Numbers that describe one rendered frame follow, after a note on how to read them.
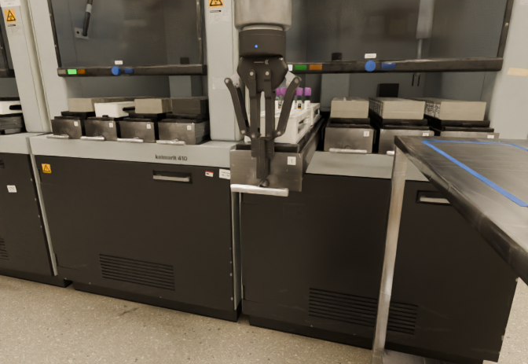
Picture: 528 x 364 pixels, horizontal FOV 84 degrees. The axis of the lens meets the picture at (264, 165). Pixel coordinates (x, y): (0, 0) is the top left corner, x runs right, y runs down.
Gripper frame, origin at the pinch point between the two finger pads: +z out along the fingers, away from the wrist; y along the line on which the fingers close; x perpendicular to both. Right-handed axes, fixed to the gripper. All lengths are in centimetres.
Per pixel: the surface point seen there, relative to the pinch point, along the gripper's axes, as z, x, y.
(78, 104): -6, -47, 87
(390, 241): 21.8, -17.2, -25.5
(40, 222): 43, -40, 108
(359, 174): 12.5, -39.5, -19.1
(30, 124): 3, -48, 115
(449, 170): -2.1, 10.2, -25.7
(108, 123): 0, -39, 67
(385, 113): -5, -47, -26
